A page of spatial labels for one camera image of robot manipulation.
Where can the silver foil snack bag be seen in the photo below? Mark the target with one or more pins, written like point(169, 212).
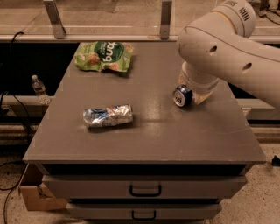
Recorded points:
point(107, 117)

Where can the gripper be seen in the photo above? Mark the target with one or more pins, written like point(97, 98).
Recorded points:
point(205, 87)

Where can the upper grey drawer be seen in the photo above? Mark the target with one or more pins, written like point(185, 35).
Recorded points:
point(143, 187)

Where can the lower grey drawer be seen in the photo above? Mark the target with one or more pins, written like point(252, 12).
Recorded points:
point(143, 212)

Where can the metal railing bracket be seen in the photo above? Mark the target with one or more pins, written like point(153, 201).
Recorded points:
point(165, 21)
point(54, 17)

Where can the blue pepsi can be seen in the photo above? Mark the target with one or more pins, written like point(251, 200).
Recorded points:
point(182, 96)

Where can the clear plastic water bottle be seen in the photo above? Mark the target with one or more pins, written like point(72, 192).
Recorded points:
point(40, 90)

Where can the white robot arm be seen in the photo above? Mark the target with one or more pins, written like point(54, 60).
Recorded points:
point(217, 47)

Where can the middle metal railing bracket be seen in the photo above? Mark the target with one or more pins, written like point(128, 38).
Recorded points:
point(165, 21)

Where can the green snack bag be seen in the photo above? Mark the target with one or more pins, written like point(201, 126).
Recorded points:
point(104, 55)

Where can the grey drawer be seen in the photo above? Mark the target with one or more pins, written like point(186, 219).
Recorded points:
point(143, 212)
point(143, 187)

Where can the left metal railing bracket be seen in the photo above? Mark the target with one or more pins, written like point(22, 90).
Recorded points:
point(54, 17)

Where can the black plug on floor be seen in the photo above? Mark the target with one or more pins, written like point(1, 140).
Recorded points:
point(275, 161)

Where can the cardboard box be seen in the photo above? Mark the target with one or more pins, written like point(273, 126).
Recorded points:
point(36, 195)

